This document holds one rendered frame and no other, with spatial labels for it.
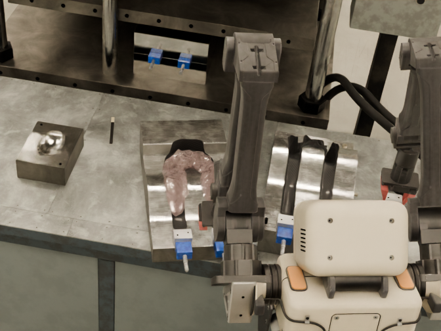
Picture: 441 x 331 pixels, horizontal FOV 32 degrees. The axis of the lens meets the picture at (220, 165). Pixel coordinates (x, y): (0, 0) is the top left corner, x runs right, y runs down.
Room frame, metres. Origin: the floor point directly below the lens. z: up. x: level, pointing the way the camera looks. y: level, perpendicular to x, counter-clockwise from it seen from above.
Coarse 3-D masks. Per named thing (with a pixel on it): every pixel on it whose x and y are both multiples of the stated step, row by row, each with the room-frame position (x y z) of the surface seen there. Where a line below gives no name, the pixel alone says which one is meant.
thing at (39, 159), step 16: (48, 128) 1.89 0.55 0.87; (64, 128) 1.90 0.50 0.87; (80, 128) 1.91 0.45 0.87; (32, 144) 1.80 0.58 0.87; (48, 144) 1.83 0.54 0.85; (64, 144) 1.82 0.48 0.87; (80, 144) 1.87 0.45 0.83; (16, 160) 1.72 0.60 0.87; (32, 160) 1.72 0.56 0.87; (48, 160) 1.73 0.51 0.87; (64, 160) 1.74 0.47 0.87; (32, 176) 1.71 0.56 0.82; (48, 176) 1.71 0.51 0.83; (64, 176) 1.71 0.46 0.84
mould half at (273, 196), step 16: (288, 144) 1.87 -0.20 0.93; (352, 144) 2.01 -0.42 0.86; (272, 160) 1.81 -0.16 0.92; (304, 160) 1.82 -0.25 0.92; (320, 160) 1.82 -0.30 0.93; (352, 160) 1.83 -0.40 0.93; (272, 176) 1.76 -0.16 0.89; (304, 176) 1.77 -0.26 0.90; (320, 176) 1.78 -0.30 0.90; (336, 176) 1.78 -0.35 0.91; (352, 176) 1.79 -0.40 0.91; (272, 192) 1.70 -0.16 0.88; (304, 192) 1.72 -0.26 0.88; (336, 192) 1.73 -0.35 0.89; (352, 192) 1.74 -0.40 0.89; (272, 208) 1.63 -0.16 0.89; (272, 224) 1.56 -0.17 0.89; (272, 240) 1.53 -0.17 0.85
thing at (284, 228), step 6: (282, 216) 1.57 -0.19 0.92; (288, 216) 1.57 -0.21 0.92; (282, 222) 1.54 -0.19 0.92; (288, 222) 1.55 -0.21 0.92; (276, 228) 1.54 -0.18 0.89; (282, 228) 1.53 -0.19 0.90; (288, 228) 1.54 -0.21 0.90; (276, 234) 1.52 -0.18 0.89; (282, 234) 1.51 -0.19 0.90; (288, 234) 1.51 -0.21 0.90; (276, 240) 1.50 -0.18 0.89; (282, 240) 1.50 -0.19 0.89; (288, 240) 1.50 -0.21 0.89; (282, 246) 1.47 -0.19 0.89; (282, 252) 1.45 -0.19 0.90
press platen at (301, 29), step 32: (32, 0) 2.42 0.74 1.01; (64, 0) 2.40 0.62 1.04; (96, 0) 2.42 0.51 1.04; (128, 0) 2.45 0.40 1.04; (160, 0) 2.48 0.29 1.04; (192, 0) 2.51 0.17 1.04; (224, 0) 2.54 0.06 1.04; (256, 0) 2.57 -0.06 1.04; (288, 0) 2.60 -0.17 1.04; (224, 32) 2.36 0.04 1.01; (256, 32) 2.35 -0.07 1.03; (288, 32) 2.36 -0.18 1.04
